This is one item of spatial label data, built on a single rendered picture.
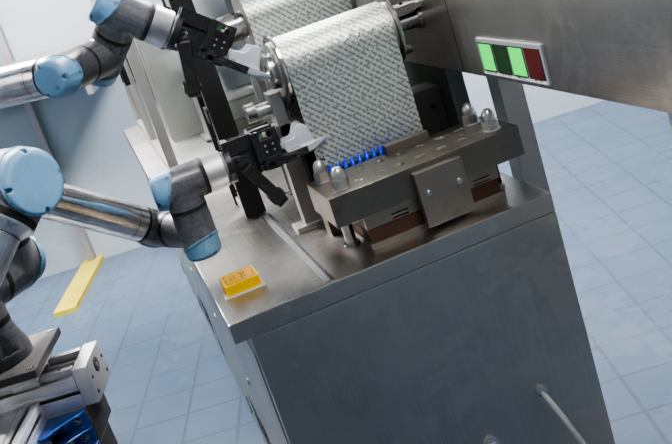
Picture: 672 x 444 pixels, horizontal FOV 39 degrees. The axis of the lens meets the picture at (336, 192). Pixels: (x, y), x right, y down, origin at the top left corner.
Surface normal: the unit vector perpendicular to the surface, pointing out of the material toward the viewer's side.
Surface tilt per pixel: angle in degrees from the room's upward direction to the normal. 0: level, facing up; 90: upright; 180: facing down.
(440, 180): 90
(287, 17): 92
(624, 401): 0
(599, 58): 90
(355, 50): 90
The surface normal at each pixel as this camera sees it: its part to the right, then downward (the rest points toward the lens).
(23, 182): 0.74, -0.13
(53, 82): -0.34, 0.38
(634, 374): -0.30, -0.91
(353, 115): 0.29, 0.20
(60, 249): 0.05, 0.28
